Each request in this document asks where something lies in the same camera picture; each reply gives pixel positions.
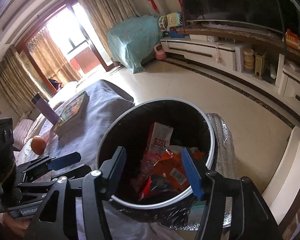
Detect orange snack wrapper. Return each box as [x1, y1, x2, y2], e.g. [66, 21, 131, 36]
[139, 149, 207, 200]

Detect stacked yellow jars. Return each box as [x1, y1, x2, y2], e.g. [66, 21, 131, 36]
[243, 48, 255, 72]

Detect black flat television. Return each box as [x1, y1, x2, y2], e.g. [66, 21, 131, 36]
[169, 0, 300, 34]

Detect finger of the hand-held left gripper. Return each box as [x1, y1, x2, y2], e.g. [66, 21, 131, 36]
[16, 151, 82, 175]
[17, 164, 92, 193]

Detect orange fruit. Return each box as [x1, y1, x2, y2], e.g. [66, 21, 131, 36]
[31, 135, 47, 155]

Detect pink plastic wrapper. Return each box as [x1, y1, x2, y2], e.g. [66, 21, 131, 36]
[139, 152, 160, 180]

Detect purple cloth item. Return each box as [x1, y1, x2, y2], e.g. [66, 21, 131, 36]
[48, 78, 62, 92]

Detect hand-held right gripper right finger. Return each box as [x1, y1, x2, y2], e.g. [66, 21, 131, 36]
[181, 147, 282, 240]

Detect sheer beige curtain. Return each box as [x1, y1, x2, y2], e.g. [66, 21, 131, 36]
[27, 29, 82, 85]

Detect beige patterned curtain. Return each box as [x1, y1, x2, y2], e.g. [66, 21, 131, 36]
[0, 45, 53, 115]
[74, 0, 140, 68]

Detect colourful abacus toy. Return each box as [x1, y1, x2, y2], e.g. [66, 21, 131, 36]
[284, 29, 300, 53]

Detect pink kettlebell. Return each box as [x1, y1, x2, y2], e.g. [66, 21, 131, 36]
[154, 43, 166, 61]

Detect yellow white toy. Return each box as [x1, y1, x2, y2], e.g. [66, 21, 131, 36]
[166, 12, 183, 28]

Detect teal cloth covered furniture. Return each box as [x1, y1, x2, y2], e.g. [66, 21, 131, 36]
[107, 14, 165, 74]

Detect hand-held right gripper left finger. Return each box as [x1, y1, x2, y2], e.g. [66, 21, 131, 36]
[22, 146, 127, 240]

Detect white and red carton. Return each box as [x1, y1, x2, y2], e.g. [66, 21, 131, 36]
[147, 122, 174, 155]

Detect purple thermos bottle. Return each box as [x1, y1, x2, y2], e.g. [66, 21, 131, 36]
[31, 92, 60, 124]

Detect blue toy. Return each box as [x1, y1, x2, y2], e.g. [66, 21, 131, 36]
[169, 27, 187, 38]

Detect white television cabinet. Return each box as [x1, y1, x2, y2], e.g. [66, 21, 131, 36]
[160, 21, 300, 130]

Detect pink striped pillow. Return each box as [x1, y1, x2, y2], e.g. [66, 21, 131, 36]
[14, 119, 35, 150]

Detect colourful picture book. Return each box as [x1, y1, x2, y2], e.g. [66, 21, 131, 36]
[53, 91, 90, 133]

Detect wooden box grater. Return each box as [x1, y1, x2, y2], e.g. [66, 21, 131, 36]
[253, 51, 266, 80]

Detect wooden balcony door frame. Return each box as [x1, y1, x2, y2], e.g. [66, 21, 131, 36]
[15, 0, 115, 90]

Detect white trash bin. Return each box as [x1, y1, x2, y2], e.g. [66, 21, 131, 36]
[95, 99, 218, 210]

